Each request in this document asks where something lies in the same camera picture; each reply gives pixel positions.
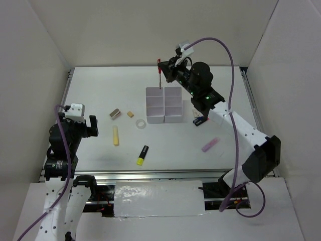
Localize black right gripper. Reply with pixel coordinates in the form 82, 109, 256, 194
159, 55, 198, 96

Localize red pen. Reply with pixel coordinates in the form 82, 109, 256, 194
157, 58, 162, 89

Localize pastel purple highlighter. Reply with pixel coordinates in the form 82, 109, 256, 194
202, 137, 220, 153

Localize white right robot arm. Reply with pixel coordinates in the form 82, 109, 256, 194
157, 57, 281, 197

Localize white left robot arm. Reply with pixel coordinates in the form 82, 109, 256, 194
36, 113, 99, 240

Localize pastel yellow highlighter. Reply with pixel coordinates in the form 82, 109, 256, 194
112, 125, 119, 146

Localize white right organizer container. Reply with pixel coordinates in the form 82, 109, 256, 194
164, 87, 183, 123

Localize white organizer container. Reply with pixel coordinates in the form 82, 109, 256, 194
164, 87, 183, 123
145, 87, 165, 124

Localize pink white stapler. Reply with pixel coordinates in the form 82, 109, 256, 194
109, 108, 121, 119

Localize small yellow eraser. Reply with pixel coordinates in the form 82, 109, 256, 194
127, 111, 134, 117

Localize white left organizer container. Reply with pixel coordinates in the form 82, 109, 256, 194
145, 87, 165, 124

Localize clear tape roll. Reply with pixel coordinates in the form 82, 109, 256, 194
135, 119, 146, 129

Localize beige white eraser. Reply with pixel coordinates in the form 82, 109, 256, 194
192, 109, 201, 118

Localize black yellow highlighter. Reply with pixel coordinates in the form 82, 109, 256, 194
136, 145, 149, 166

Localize white foil-taped panel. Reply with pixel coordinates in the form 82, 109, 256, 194
114, 181, 205, 217

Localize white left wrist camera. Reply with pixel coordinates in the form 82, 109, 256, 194
64, 103, 85, 123

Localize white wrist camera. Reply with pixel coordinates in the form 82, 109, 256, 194
64, 103, 85, 123
175, 41, 194, 59

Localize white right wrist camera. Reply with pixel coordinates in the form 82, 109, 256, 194
175, 41, 194, 59

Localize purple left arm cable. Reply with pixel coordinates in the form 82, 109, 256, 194
16, 104, 73, 241

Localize aluminium frame rail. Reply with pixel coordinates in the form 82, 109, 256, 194
37, 168, 280, 183

